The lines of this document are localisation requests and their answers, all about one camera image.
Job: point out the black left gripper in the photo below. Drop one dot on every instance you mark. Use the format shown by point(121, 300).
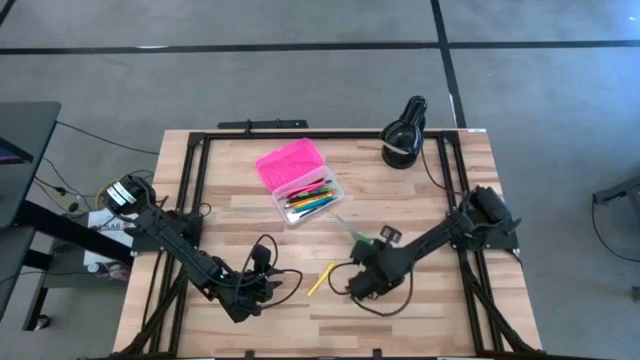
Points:
point(252, 295)

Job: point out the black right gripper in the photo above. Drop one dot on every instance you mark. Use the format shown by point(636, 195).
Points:
point(375, 270)

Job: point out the yellow highlighter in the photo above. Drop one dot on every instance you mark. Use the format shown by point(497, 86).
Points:
point(321, 280)

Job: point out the black marker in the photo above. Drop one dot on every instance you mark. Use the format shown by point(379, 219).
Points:
point(309, 212)

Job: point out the blue pen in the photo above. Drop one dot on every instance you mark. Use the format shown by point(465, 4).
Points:
point(315, 204)

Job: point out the green pen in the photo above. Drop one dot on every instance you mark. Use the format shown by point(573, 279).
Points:
point(320, 192)

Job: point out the orange pencil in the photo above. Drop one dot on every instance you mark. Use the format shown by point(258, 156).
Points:
point(307, 200)

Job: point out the black pen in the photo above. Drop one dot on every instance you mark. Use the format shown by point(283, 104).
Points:
point(316, 182)

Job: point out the pink highlighter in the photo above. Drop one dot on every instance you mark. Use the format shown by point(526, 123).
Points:
point(296, 194)

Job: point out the clear pencil box pink lid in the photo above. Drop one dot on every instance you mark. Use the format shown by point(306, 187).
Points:
point(287, 162)

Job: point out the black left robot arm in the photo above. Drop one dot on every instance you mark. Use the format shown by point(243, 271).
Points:
point(175, 240)

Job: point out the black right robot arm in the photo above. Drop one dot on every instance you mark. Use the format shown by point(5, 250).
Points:
point(435, 235)

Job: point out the white cardboard box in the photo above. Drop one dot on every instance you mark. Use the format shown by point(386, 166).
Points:
point(107, 235)

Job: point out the grey stand leg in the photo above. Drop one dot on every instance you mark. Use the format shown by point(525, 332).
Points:
point(620, 190)

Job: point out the dark grey desk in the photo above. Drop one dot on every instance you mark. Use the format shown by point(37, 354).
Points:
point(25, 150)

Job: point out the laptop screen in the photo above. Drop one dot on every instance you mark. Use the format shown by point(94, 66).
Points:
point(12, 152)

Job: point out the black aluminium table frame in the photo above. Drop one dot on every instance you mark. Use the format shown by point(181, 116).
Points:
point(325, 135)

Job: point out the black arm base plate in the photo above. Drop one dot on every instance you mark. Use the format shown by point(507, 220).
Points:
point(145, 245)
point(505, 243)

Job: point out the black bracket bar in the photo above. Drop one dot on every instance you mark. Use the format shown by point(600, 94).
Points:
point(262, 123)

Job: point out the black desk frame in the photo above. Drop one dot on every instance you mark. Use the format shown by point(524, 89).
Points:
point(65, 227)

